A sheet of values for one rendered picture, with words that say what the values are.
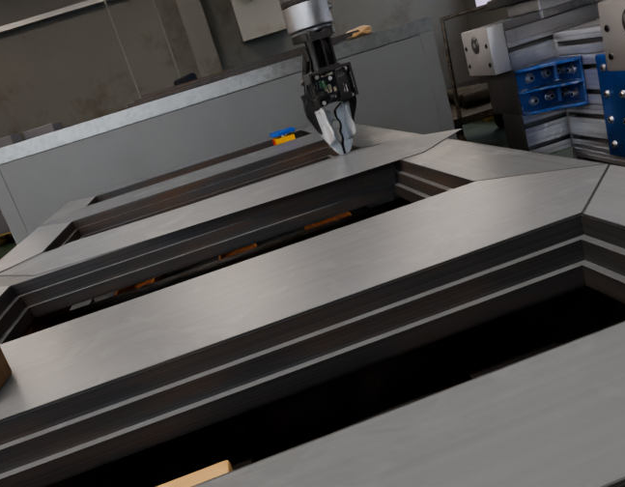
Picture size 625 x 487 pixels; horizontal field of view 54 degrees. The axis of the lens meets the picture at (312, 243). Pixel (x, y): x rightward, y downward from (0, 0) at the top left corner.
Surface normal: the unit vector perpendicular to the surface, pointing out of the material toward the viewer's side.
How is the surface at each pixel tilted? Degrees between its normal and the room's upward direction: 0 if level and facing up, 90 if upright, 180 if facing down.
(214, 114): 90
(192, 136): 90
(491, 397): 0
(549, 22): 90
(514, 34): 90
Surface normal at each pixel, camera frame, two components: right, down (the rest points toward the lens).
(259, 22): 0.12, 0.25
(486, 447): -0.29, -0.92
